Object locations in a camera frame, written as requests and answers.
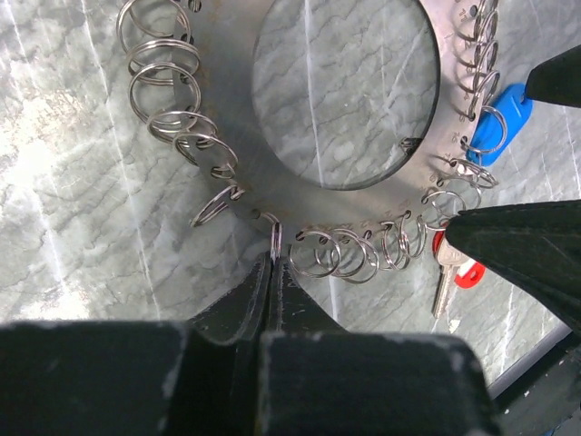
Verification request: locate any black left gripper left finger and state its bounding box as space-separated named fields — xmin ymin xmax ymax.
xmin=1 ymin=255 xmax=272 ymax=435

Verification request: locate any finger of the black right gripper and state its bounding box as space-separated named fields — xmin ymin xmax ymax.
xmin=445 ymin=200 xmax=580 ymax=334
xmin=526 ymin=45 xmax=581 ymax=108

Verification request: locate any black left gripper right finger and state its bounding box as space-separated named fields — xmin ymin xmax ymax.
xmin=258 ymin=254 xmax=503 ymax=436

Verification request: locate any blue key tag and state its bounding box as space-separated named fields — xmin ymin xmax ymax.
xmin=467 ymin=83 xmax=534 ymax=167

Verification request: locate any red key tag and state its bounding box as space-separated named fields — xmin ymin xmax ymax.
xmin=432 ymin=231 xmax=487 ymax=289

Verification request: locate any silver key with red tag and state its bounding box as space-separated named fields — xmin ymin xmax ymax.
xmin=432 ymin=237 xmax=467 ymax=319

